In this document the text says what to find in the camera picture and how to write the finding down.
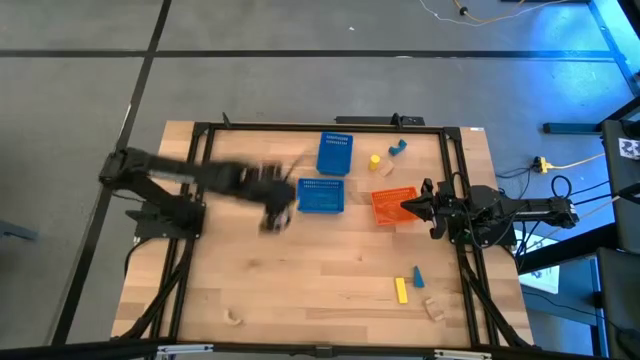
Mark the silver frame bracket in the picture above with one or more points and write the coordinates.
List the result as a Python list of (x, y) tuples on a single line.
[(184, 349), (462, 355)]

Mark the natural wooden ridged block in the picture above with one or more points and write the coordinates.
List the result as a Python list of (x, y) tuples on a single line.
[(434, 309)]

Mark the blue plastic basket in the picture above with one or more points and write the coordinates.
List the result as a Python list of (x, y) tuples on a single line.
[(320, 196), (334, 154)]

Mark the white printed paper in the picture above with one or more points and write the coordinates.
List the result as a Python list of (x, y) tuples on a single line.
[(542, 275)]

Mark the blue floor bar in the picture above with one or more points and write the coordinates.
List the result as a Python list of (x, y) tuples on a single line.
[(571, 128)]

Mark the black aluminium table frame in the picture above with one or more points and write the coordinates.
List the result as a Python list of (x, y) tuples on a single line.
[(452, 150)]

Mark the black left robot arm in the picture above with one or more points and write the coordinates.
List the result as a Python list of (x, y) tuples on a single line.
[(150, 172)]

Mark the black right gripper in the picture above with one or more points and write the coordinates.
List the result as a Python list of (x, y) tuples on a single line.
[(441, 210)]

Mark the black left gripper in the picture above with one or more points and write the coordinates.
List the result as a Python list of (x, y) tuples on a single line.
[(272, 192)]

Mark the blue grey floor object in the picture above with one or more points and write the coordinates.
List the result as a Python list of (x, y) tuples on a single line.
[(17, 231)]

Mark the natural wooden arch block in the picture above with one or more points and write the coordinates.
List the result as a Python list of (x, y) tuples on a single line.
[(232, 317)]

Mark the yellow cylinder block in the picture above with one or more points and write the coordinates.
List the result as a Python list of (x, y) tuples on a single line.
[(374, 162)]

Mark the yellow power plug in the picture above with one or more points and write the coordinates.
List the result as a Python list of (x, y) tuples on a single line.
[(540, 164)]

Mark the long yellow rectangular block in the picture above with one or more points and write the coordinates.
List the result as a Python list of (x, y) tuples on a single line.
[(401, 290)]

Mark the orange plastic basket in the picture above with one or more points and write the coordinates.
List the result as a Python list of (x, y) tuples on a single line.
[(391, 206)]

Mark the black equipment cabinet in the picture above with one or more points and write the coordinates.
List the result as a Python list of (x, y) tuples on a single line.
[(622, 185)]

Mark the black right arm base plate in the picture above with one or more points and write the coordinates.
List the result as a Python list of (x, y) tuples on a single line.
[(487, 237)]

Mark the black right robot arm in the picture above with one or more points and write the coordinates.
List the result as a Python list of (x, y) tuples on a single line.
[(530, 206)]

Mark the natural wooden rectangular block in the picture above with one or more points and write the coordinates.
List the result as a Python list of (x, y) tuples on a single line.
[(386, 169)]

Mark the white marker tag sheet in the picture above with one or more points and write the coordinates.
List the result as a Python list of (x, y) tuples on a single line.
[(629, 148)]

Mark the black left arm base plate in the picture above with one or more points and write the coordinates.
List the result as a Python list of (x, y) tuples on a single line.
[(167, 227)]

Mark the black mount bar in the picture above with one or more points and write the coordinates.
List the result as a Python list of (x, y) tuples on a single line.
[(375, 120)]

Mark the blue arch block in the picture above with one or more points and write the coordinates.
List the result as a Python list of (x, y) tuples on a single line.
[(397, 147)]

